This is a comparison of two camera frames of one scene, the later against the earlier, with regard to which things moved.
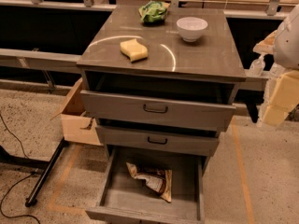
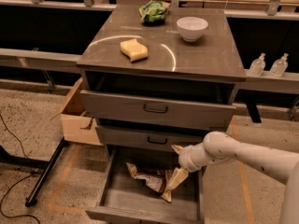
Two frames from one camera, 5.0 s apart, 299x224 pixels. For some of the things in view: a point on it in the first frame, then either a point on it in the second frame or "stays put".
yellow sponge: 134,50 stays put
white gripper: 288,46 to 186,160
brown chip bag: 157,178 stays put
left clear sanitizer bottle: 258,66 stays put
